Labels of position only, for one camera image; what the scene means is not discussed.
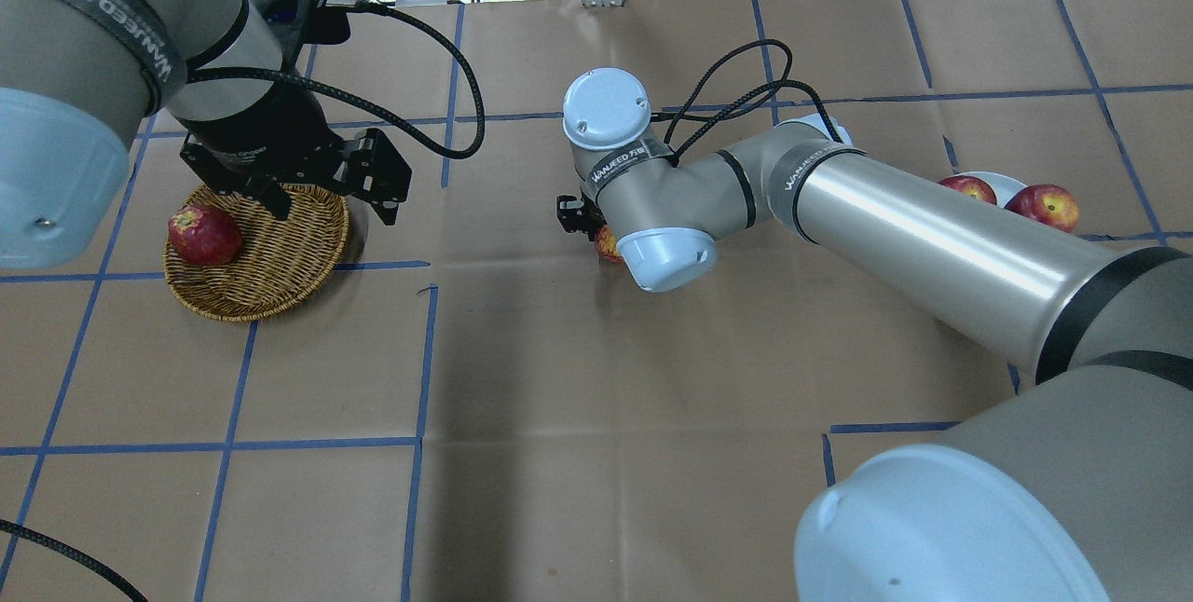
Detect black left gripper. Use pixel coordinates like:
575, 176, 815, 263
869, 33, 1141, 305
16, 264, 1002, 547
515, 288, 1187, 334
177, 0, 412, 226

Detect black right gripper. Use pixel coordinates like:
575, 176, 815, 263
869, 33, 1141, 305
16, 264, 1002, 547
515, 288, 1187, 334
555, 196, 602, 238

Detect red yellow apple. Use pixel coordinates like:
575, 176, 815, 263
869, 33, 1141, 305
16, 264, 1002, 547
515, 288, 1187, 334
593, 225, 625, 266

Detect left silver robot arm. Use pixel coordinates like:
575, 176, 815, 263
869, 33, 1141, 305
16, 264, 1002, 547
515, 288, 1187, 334
1, 0, 412, 269

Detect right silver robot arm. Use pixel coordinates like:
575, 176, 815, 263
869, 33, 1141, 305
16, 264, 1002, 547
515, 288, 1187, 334
560, 68, 1189, 601

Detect woven wicker basket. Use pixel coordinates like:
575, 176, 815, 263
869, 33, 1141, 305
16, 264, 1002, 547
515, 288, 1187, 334
162, 185, 352, 322

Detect dark red apple in basket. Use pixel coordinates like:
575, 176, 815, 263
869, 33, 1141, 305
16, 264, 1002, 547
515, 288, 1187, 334
168, 204, 245, 267

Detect red apple on plate back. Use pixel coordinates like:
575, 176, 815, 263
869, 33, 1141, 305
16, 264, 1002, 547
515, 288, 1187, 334
938, 174, 1000, 206

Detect red apple on plate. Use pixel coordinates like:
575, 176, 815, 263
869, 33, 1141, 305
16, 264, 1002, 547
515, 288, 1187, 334
1003, 185, 1081, 234
938, 174, 1000, 206

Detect light blue plate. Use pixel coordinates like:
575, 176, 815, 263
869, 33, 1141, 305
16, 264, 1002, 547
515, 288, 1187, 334
962, 170, 1027, 210

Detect red apple on plate left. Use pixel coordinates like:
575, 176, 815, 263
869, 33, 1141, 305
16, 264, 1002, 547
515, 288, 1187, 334
1003, 185, 1081, 234

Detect black braided left gripper cable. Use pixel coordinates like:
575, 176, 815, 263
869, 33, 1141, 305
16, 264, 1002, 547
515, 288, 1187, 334
186, 0, 487, 160

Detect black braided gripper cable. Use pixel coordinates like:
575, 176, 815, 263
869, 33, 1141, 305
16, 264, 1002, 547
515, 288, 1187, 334
660, 41, 843, 165
186, 0, 487, 160

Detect black braided right gripper cable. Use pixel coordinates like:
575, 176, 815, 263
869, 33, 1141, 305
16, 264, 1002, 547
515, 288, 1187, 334
660, 41, 843, 165

